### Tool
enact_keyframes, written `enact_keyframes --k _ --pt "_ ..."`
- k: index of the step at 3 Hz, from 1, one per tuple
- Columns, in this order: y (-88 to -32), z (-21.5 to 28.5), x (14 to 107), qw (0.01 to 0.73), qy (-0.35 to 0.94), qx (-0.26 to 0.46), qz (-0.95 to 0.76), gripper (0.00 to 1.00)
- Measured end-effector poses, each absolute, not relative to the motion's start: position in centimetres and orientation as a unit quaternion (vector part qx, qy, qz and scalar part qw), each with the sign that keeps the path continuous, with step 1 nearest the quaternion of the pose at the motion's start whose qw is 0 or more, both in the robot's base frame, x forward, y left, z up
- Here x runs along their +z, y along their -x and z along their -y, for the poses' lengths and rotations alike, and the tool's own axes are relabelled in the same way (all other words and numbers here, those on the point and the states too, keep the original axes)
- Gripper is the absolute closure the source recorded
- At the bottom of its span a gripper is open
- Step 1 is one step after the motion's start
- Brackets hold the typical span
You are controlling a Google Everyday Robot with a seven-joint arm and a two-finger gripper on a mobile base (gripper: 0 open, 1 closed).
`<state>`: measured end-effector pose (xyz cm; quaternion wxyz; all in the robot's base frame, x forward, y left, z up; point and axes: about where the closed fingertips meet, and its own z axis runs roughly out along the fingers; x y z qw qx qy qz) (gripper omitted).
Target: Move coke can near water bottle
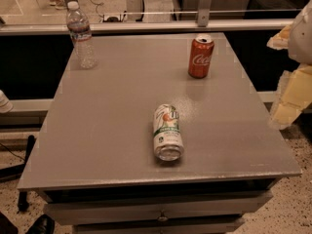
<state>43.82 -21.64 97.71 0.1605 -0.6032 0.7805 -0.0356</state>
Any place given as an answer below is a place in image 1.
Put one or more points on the clear plastic water bottle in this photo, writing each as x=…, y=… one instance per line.
x=81, y=35

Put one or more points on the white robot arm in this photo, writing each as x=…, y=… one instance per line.
x=300, y=41

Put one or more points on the grey cabinet drawer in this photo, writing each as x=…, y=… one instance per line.
x=236, y=203

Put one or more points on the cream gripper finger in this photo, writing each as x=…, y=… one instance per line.
x=293, y=95
x=280, y=41

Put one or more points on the metal drawer knob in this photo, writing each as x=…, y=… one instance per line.
x=162, y=218

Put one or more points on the white cup edge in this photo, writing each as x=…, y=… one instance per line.
x=5, y=104

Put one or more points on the red coke can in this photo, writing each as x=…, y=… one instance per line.
x=202, y=48

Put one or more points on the metal railing bar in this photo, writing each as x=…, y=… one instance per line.
x=182, y=26

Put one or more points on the grey lower drawer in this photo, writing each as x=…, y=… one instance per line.
x=186, y=225

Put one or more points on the black shoe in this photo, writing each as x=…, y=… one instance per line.
x=42, y=225

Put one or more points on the white green 7up can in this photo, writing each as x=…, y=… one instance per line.
x=167, y=140

